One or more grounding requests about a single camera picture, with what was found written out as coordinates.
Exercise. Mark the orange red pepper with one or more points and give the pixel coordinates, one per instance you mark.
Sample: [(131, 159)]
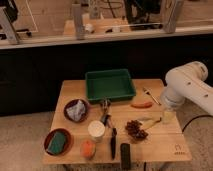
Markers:
[(142, 105)]

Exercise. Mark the dark grape bunch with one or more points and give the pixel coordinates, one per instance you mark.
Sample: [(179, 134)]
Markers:
[(134, 130)]

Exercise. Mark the white cup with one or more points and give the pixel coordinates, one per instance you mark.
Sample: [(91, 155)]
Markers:
[(96, 130)]

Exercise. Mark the black remote block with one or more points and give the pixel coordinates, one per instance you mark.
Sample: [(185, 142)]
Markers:
[(125, 156)]

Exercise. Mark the crumpled grey cloth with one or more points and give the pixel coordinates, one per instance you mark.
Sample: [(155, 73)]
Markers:
[(76, 110)]

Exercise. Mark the brown bowl with cloth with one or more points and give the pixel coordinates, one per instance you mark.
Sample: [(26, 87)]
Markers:
[(84, 116)]

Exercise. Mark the green plastic tray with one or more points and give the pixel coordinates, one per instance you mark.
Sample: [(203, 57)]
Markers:
[(114, 85)]

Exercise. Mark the green sponge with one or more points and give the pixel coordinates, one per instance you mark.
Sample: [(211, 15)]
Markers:
[(57, 143)]

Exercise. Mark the black handled knife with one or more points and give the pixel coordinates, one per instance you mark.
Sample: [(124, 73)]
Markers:
[(113, 139)]

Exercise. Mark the yellow banana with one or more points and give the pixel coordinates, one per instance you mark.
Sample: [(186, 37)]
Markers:
[(148, 122)]

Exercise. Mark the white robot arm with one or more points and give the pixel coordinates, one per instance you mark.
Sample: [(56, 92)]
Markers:
[(186, 82)]

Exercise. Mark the orange fruit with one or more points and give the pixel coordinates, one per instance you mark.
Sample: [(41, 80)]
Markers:
[(87, 149)]

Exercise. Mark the wooden table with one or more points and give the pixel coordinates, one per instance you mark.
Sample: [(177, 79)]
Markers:
[(165, 142)]

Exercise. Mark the brown plate with sponge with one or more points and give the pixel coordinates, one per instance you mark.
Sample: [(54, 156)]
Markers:
[(67, 144)]

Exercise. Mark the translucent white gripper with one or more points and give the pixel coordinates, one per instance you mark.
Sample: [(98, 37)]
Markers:
[(168, 115)]

